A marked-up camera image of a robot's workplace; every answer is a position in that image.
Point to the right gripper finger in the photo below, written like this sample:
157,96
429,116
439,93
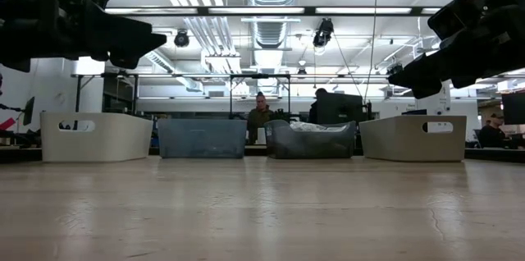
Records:
422,74
427,92

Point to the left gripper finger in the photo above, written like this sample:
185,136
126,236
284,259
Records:
123,35
125,65

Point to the light grey plastic bin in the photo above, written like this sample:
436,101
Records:
410,142

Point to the black ceiling spotlight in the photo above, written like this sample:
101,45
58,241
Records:
181,38

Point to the person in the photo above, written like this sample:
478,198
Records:
260,117
322,90
492,134

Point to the white plastic bin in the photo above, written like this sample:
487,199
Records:
102,142

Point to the small black monitor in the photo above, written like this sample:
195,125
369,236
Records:
28,109

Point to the red object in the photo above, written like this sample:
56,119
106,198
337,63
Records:
7,123

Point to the smoky transparent plastic bin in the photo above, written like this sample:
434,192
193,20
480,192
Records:
205,138
307,146

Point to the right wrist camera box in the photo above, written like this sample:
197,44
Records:
459,16

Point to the black overhead camera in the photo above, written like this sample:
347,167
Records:
324,31

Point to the black workstation frame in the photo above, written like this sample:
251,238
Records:
231,88

